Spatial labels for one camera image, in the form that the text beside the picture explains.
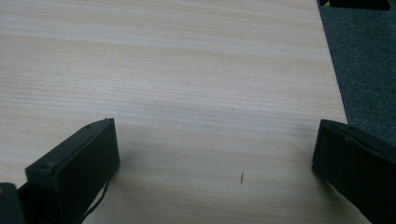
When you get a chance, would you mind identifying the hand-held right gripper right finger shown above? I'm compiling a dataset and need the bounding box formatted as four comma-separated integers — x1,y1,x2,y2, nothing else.
311,119,396,224

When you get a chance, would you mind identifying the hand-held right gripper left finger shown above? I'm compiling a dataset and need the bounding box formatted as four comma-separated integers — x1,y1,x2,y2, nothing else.
18,117,121,224

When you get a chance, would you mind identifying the black stand base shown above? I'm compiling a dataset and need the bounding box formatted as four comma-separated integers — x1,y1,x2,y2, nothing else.
318,0,392,11

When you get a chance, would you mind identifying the thin black cable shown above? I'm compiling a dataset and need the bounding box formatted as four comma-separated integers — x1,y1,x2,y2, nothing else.
81,180,111,222

